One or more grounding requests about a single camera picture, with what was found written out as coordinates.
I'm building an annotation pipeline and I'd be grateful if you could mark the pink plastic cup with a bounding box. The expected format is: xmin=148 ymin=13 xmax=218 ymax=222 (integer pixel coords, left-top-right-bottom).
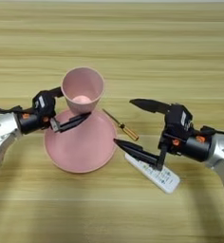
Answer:
xmin=60 ymin=65 xmax=105 ymax=117

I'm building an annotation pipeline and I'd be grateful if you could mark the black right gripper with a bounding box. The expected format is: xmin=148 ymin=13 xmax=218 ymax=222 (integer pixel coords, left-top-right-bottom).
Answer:
xmin=113 ymin=98 xmax=213 ymax=172

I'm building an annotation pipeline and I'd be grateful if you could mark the screwdriver with amber handle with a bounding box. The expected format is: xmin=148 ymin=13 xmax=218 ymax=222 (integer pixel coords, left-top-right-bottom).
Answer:
xmin=102 ymin=108 xmax=140 ymax=142

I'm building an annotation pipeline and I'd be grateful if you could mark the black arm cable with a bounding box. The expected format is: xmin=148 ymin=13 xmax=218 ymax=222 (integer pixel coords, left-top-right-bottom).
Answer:
xmin=199 ymin=125 xmax=224 ymax=138
xmin=0 ymin=104 xmax=23 ymax=116

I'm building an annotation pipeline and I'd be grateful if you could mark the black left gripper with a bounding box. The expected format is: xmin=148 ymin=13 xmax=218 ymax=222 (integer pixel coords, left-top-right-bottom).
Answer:
xmin=15 ymin=85 xmax=92 ymax=136

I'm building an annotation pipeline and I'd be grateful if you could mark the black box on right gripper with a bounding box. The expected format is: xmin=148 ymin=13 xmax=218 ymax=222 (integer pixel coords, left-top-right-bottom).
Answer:
xmin=164 ymin=103 xmax=194 ymax=132

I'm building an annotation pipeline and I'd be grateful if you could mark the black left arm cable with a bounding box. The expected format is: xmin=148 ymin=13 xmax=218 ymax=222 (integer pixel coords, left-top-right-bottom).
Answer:
xmin=0 ymin=104 xmax=23 ymax=116

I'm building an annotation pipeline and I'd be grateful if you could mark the white remote control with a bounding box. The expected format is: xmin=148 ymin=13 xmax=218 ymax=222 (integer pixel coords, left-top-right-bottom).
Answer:
xmin=124 ymin=152 xmax=181 ymax=195

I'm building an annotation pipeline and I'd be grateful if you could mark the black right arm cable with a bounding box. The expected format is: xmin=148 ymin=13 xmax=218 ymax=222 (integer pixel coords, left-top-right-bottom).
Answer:
xmin=199 ymin=125 xmax=224 ymax=138

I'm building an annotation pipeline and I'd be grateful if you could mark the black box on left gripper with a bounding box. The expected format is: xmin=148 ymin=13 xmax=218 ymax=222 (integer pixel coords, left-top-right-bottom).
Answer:
xmin=32 ymin=90 xmax=57 ymax=118

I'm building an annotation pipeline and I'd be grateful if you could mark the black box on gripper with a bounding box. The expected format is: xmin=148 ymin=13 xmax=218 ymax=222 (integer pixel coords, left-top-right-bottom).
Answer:
xmin=164 ymin=103 xmax=194 ymax=132
xmin=32 ymin=90 xmax=57 ymax=118

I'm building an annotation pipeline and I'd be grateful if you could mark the pink round plate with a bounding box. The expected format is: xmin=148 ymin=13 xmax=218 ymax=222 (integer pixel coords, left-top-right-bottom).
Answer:
xmin=43 ymin=108 xmax=119 ymax=175

